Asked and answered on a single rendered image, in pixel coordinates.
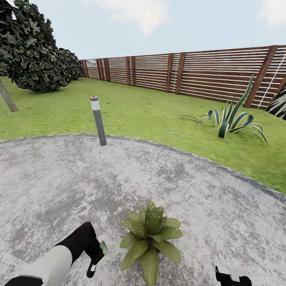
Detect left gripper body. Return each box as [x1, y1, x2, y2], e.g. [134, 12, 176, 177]
[86, 239, 104, 265]

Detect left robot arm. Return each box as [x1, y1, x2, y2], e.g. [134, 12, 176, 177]
[3, 222, 113, 286]

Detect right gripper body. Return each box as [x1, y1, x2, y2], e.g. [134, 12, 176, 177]
[219, 273, 250, 286]

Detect insectifuge atomizer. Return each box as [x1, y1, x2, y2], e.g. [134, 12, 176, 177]
[86, 262, 97, 278]

